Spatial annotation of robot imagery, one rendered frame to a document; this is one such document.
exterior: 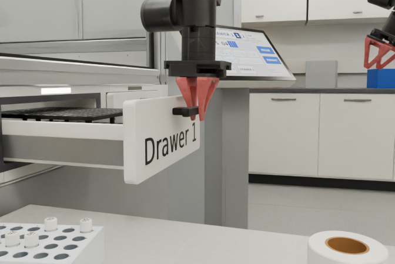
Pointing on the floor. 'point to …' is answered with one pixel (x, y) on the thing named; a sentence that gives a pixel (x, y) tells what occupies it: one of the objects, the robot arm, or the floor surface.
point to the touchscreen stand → (227, 158)
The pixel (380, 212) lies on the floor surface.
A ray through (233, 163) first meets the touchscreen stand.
